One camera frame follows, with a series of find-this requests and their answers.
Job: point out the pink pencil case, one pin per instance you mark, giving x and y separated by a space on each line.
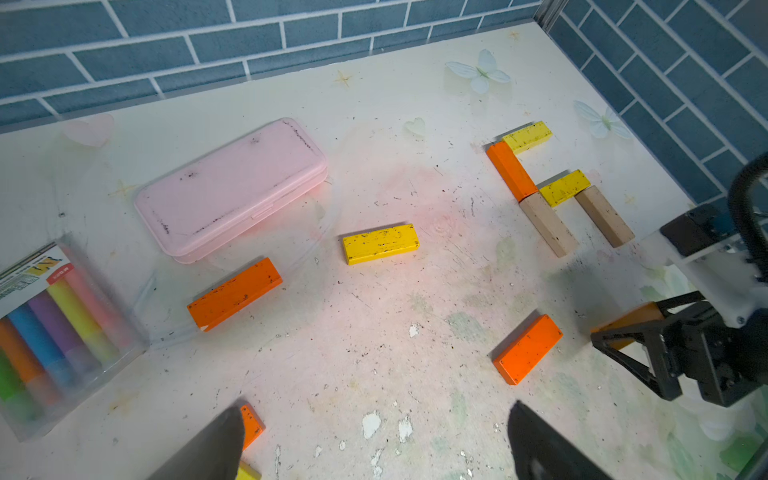
201 207

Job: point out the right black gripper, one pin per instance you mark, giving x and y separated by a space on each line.
727 363

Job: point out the colourful marker box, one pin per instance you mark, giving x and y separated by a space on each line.
62 338

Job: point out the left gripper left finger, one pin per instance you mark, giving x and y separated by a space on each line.
214 453

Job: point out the light orange block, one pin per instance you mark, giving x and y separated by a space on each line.
640 320

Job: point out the orange block low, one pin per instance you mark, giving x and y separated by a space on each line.
527 349

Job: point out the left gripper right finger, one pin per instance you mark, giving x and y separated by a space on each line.
540 452

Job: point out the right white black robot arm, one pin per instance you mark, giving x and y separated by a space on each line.
722 252

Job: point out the wooden block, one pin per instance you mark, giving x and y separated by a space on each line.
544 218

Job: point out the yellow block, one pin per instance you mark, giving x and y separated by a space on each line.
563 186
527 137
381 243
246 472

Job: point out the wooden block low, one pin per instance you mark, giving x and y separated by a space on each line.
605 217

